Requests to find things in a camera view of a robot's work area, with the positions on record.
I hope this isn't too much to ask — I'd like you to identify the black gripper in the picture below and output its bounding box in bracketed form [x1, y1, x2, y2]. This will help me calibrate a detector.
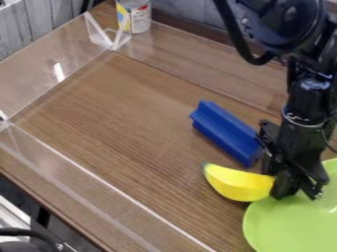
[257, 113, 330, 200]

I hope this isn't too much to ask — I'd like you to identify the yellow toy banana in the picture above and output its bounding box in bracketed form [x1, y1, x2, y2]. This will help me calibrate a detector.
[204, 162, 276, 202]

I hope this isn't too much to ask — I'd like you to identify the blue star-shaped block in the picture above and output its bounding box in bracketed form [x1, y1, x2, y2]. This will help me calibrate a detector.
[191, 100, 263, 167]

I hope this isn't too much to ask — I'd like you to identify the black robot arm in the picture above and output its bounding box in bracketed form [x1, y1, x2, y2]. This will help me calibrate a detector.
[236, 0, 337, 200]

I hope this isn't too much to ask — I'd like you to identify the green plate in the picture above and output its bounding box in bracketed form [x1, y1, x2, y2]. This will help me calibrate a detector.
[243, 158, 337, 252]

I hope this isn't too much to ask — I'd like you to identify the white can with label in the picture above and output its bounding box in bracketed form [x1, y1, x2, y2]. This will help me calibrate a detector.
[117, 0, 152, 34]

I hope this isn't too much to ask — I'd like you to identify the clear acrylic enclosure wall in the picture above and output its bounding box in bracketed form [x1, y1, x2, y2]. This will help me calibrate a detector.
[0, 11, 337, 252]

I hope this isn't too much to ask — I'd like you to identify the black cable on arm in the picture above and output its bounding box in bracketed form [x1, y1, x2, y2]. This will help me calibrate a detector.
[212, 0, 279, 66]

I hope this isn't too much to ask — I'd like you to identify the black cable bottom left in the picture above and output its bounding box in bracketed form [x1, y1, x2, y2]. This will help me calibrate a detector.
[0, 225, 67, 252]

